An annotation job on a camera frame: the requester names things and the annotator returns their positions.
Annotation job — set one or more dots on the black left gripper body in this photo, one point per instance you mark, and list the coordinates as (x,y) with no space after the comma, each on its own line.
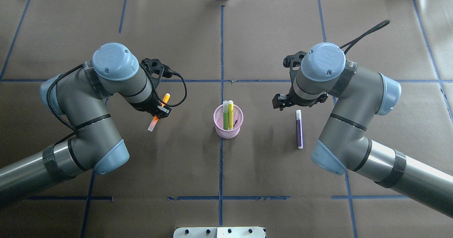
(148,105)

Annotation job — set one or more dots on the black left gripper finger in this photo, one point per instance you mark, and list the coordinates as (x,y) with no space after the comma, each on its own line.
(161,112)

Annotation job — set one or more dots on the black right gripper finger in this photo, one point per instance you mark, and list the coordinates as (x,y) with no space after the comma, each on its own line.
(281,101)

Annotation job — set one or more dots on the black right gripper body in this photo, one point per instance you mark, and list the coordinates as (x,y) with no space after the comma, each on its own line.
(299,101)

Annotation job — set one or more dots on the orange highlighter pen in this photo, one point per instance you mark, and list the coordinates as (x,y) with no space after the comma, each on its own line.
(155,118)

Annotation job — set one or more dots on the purple highlighter pen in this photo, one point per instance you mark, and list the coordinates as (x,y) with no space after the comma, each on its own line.
(299,128)

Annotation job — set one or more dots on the yellow highlighter pen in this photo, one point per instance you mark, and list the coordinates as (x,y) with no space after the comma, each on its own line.
(230,115)

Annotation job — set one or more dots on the green highlighter pen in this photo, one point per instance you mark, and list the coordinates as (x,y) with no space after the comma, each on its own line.
(225,115)

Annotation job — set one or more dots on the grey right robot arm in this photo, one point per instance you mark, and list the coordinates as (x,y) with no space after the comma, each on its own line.
(324,71)

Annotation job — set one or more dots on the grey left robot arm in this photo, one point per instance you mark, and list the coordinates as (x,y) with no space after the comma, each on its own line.
(77,99)

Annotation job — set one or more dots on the pink mesh pen holder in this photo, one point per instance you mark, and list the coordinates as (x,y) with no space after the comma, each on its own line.
(238,120)

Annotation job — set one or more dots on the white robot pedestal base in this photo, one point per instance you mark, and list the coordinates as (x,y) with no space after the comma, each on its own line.
(220,232)

